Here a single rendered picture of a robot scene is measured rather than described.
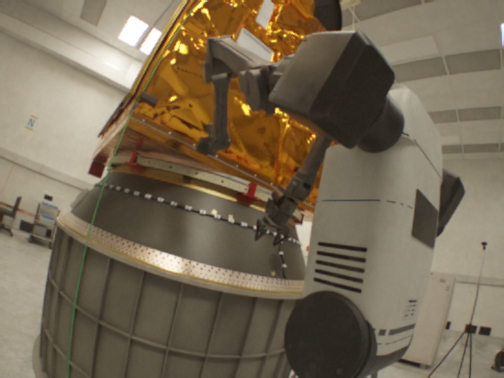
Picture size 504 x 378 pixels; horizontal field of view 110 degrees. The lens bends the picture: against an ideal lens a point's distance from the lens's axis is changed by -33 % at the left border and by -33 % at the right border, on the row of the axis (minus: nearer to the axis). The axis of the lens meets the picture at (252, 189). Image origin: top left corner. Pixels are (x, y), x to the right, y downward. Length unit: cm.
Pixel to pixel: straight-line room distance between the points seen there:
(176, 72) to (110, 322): 133
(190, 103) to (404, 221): 124
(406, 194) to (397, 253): 8
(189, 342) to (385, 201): 117
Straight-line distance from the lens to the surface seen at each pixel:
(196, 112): 143
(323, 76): 29
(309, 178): 97
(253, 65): 53
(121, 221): 145
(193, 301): 129
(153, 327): 135
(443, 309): 443
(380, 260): 36
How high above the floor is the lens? 138
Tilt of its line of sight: 12 degrees up
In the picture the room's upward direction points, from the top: 15 degrees clockwise
